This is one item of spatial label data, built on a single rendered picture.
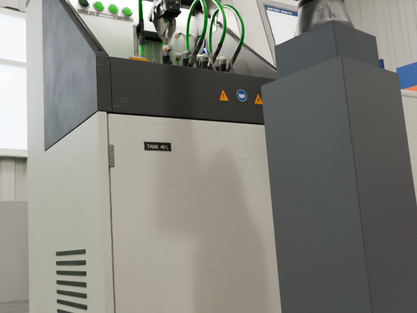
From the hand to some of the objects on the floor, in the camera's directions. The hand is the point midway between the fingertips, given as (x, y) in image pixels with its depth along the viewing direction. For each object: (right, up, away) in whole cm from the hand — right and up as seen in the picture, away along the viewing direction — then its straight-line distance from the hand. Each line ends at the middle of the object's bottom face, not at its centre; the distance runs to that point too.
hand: (165, 41), depth 181 cm
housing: (+14, -121, +38) cm, 128 cm away
